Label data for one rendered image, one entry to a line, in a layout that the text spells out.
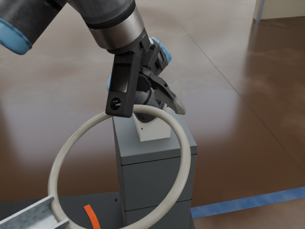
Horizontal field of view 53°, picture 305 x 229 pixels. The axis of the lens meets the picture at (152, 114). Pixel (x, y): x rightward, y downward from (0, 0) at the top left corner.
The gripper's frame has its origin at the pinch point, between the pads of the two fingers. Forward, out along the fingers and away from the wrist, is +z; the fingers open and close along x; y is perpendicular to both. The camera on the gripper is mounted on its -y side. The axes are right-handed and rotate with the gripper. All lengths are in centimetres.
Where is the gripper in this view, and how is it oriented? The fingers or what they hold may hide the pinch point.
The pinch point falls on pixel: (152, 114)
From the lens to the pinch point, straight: 67.8
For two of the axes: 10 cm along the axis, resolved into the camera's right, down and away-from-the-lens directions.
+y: 3.4, -7.8, 5.2
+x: -8.9, -0.8, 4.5
